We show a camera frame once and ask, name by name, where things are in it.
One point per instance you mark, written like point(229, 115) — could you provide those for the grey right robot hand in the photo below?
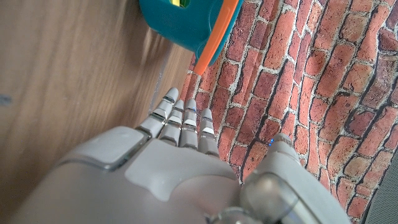
point(140, 193)

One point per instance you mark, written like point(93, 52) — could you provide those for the teal basket with orange rim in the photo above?
point(186, 28)

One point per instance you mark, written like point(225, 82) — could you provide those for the yellow toy piece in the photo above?
point(175, 2)

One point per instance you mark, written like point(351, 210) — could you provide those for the green toy piece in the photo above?
point(185, 3)

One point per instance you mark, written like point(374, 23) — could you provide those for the red brick print backdrop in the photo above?
point(311, 77)

